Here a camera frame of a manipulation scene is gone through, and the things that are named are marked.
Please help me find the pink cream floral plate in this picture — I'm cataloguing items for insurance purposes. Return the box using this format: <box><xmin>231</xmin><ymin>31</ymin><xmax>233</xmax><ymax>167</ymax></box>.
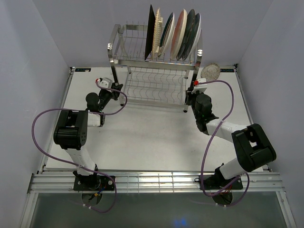
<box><xmin>170</xmin><ymin>9</ymin><xmax>187</xmax><ymax>59</ymax></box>

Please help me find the aluminium front frame rail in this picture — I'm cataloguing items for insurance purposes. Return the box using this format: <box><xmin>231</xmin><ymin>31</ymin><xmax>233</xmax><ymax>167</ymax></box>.
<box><xmin>28</xmin><ymin>171</ymin><xmax>285</xmax><ymax>193</ymax></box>

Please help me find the white plate green red rim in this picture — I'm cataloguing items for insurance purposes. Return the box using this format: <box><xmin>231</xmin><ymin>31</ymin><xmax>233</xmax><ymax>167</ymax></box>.
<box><xmin>158</xmin><ymin>12</ymin><xmax>175</xmax><ymax>57</ymax></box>

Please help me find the steel two-tier dish rack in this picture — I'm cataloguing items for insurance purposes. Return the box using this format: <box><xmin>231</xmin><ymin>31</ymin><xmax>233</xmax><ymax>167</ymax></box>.
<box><xmin>107</xmin><ymin>24</ymin><xmax>202</xmax><ymax>113</ymax></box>

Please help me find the speckled grey round plate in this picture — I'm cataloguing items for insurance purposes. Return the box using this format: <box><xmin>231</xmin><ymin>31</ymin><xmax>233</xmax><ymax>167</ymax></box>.
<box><xmin>201</xmin><ymin>63</ymin><xmax>220</xmax><ymax>81</ymax></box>

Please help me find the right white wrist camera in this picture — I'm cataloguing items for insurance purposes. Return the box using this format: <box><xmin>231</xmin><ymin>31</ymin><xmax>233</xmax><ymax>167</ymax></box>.
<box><xmin>191</xmin><ymin>78</ymin><xmax>208</xmax><ymax>94</ymax></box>

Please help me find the white plate teal lettered rim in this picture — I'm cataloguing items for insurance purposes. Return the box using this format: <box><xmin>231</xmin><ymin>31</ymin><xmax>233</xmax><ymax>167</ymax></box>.
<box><xmin>182</xmin><ymin>13</ymin><xmax>201</xmax><ymax>60</ymax></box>

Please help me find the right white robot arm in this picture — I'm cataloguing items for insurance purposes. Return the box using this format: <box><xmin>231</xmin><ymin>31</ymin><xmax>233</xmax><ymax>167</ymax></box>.
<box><xmin>186</xmin><ymin>85</ymin><xmax>276</xmax><ymax>189</ymax></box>

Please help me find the green black square plate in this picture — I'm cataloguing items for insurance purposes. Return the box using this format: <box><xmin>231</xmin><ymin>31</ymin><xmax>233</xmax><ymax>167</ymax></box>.
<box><xmin>144</xmin><ymin>5</ymin><xmax>155</xmax><ymax>61</ymax></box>

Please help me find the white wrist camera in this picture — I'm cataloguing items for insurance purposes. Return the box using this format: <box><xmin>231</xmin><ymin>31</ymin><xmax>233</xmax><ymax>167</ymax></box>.
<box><xmin>95</xmin><ymin>77</ymin><xmax>113</xmax><ymax>89</ymax></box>
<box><xmin>191</xmin><ymin>78</ymin><xmax>208</xmax><ymax>94</ymax></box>

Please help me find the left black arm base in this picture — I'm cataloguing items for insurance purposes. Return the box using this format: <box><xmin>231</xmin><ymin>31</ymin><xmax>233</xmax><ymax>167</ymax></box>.
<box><xmin>73</xmin><ymin>175</ymin><xmax>115</xmax><ymax>191</ymax></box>

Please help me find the left blue table label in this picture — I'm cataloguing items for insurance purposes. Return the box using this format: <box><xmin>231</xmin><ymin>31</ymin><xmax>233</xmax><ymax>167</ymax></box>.
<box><xmin>75</xmin><ymin>68</ymin><xmax>91</xmax><ymax>72</ymax></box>

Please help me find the right blue table label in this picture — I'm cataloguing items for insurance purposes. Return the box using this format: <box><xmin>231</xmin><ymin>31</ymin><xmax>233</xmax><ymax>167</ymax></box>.
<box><xmin>220</xmin><ymin>68</ymin><xmax>235</xmax><ymax>73</ymax></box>

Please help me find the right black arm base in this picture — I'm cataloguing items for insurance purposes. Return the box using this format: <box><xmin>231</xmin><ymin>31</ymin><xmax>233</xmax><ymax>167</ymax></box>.
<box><xmin>194</xmin><ymin>175</ymin><xmax>243</xmax><ymax>190</ymax></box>

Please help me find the blue table label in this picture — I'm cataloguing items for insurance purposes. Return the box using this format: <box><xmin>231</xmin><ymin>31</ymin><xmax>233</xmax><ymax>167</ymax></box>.
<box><xmin>75</xmin><ymin>68</ymin><xmax>91</xmax><ymax>72</ymax></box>
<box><xmin>220</xmin><ymin>68</ymin><xmax>235</xmax><ymax>73</ymax></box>

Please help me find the dark blue round plate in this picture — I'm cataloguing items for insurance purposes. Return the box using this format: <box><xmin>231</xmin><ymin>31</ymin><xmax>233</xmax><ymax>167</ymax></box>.
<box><xmin>177</xmin><ymin>9</ymin><xmax>195</xmax><ymax>60</ymax></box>

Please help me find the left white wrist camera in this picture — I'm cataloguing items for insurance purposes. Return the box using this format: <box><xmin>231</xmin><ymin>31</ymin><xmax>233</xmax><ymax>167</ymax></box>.
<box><xmin>95</xmin><ymin>77</ymin><xmax>113</xmax><ymax>89</ymax></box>

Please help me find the yellow woven square plate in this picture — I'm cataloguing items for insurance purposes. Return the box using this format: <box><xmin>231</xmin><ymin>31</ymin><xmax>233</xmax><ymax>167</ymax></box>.
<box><xmin>151</xmin><ymin>8</ymin><xmax>163</xmax><ymax>60</ymax></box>

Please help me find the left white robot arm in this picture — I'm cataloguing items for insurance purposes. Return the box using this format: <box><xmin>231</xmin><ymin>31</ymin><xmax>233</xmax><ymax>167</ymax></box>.
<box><xmin>53</xmin><ymin>78</ymin><xmax>123</xmax><ymax>190</ymax></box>

